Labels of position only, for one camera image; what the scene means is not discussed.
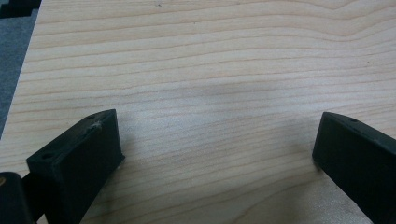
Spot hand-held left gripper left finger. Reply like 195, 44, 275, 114
25, 108, 126, 224

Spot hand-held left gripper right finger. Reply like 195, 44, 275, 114
312, 111, 396, 224

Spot dark object beside table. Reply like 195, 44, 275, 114
0, 0, 43, 19

